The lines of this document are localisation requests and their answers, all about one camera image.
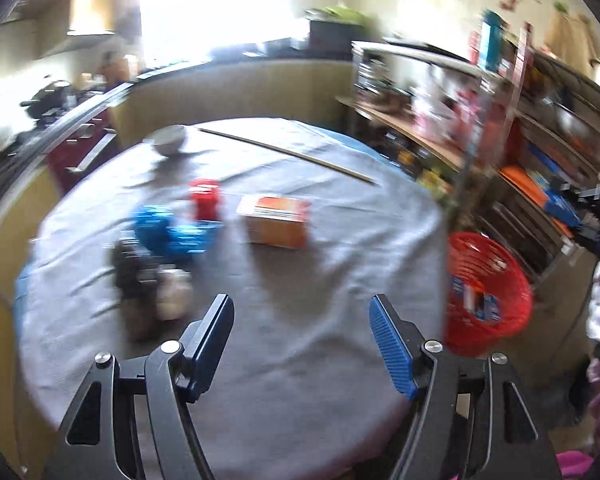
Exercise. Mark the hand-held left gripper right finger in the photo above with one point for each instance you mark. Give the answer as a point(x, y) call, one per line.
point(392, 347)

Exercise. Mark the grey tablecloth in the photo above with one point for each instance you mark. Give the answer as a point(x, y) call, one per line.
point(305, 290)

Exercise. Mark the tall blue carton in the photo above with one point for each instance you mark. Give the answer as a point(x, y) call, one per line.
point(491, 40)

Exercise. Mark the metal storage rack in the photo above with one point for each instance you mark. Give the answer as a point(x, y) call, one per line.
point(480, 125)

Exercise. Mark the black gas stove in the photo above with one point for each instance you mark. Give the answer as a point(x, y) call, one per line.
point(50, 100)

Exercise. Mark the white round object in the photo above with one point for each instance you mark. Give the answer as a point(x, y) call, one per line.
point(174, 295)

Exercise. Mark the white bowl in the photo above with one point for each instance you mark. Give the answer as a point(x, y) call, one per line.
point(167, 140)

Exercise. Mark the maroon oven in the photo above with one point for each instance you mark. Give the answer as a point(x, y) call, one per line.
point(80, 147)

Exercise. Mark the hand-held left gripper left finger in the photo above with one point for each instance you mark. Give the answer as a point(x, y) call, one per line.
point(207, 347)

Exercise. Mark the blue plastic bag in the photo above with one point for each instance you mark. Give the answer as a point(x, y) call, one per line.
point(167, 232)

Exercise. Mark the black microwave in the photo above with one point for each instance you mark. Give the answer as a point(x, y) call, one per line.
point(330, 35)

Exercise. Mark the red small box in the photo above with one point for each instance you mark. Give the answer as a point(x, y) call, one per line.
point(205, 200)

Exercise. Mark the pink clothing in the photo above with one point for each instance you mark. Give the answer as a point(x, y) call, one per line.
point(597, 410)

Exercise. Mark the dark lumpy object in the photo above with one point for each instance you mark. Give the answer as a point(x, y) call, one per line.
point(132, 275)

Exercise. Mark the orange carton box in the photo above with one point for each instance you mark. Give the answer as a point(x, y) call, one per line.
point(275, 222)

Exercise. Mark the red plastic basket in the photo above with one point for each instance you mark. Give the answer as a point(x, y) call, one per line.
point(485, 295)

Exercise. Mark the long thin wooden strip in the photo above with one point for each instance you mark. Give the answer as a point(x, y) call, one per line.
point(290, 152)

